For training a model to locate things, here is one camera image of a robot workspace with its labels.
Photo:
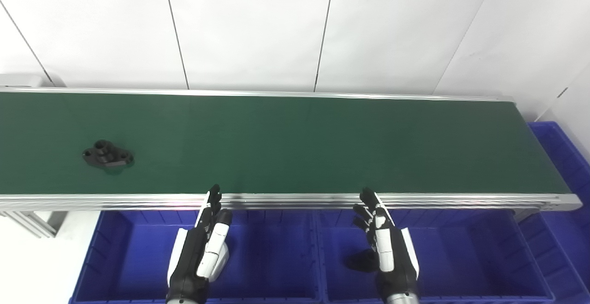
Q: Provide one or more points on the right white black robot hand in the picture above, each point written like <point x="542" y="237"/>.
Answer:
<point x="392" y="258"/>

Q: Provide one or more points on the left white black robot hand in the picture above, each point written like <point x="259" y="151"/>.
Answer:
<point x="191" y="258"/>

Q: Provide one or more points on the black flanged metal part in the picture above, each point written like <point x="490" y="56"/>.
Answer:
<point x="360" y="261"/>
<point x="108" y="155"/>

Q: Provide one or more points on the blue plastic bin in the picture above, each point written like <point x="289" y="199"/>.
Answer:
<point x="567" y="230"/>
<point x="465" y="258"/>
<point x="129" y="258"/>

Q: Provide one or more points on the green conveyor belt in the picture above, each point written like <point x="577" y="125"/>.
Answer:
<point x="295" y="143"/>

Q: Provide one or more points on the aluminium conveyor support leg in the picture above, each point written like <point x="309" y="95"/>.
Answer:
<point x="32" y="223"/>

